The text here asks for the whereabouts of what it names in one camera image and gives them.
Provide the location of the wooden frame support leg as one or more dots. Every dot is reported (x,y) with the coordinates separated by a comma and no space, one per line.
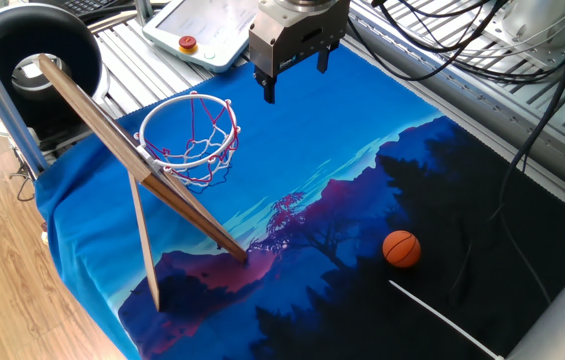
(144,245)

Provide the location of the orange mini basketball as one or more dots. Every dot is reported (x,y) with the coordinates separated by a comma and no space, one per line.
(401,249)

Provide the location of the silver robot mounting plate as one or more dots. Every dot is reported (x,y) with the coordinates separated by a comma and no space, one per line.
(537,56)

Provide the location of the blue landscape printed cloth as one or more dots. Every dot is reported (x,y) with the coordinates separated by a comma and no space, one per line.
(312,125)

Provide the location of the black keyboard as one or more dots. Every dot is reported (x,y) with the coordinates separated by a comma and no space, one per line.
(84,6)

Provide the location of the aluminium upright post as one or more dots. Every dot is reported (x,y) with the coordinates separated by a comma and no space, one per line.
(143,10)

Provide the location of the white teach pendant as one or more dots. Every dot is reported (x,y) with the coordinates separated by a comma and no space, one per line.
(182,20)

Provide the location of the white hoop with net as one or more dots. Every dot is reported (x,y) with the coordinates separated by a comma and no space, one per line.
(188,165)

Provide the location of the grey Schunk gripper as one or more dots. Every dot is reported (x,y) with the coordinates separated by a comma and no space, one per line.
(307,40)

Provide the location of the wooden backboard stand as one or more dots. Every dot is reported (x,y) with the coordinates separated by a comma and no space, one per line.
(92,120)

